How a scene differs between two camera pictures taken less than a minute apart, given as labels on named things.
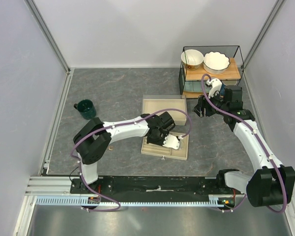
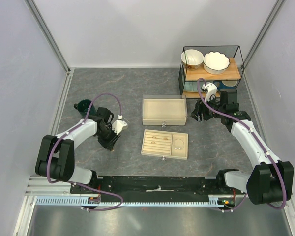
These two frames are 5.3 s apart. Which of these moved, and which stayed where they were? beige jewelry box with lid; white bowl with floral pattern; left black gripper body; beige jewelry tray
Moved: left black gripper body
Stayed: white bowl with floral pattern; beige jewelry box with lid; beige jewelry tray
